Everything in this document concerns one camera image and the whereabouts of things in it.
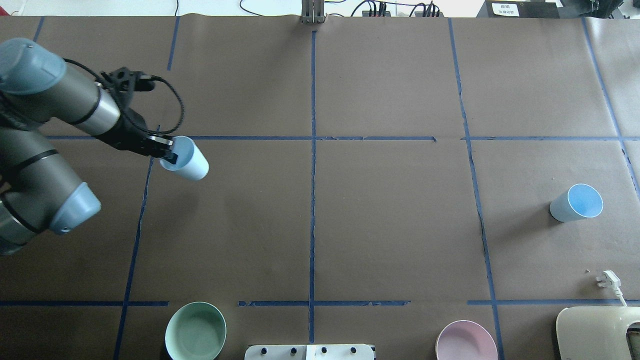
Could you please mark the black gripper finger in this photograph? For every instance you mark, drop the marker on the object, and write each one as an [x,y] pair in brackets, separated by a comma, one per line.
[169,156]

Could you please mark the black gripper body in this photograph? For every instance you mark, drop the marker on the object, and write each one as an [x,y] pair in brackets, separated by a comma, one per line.
[126,136]

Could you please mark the light blue cup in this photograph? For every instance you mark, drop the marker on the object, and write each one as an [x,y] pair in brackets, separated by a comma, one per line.
[580,202]
[190,163]

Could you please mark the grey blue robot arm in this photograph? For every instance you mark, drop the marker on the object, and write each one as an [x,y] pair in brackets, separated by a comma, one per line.
[37,85]

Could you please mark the green bowl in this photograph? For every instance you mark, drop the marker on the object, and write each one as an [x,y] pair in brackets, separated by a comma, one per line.
[196,331]

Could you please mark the black power strip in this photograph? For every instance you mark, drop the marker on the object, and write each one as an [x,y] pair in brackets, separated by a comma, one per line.
[386,9]

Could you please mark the pink bowl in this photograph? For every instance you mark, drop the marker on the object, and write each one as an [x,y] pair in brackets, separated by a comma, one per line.
[465,340]

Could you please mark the black box with label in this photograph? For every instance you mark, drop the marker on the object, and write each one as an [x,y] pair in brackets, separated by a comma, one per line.
[527,9]

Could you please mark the cream toaster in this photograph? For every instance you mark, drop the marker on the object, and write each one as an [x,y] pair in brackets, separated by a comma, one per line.
[598,333]

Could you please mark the white power plug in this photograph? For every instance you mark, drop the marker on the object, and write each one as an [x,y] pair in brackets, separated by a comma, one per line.
[609,280]

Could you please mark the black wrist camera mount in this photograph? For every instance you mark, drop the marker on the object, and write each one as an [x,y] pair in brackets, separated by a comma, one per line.
[122,84]

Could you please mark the aluminium frame post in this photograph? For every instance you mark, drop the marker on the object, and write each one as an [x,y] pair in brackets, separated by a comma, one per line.
[313,12]

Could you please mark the white mounting post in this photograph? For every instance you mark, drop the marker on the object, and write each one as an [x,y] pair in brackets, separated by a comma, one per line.
[349,351]

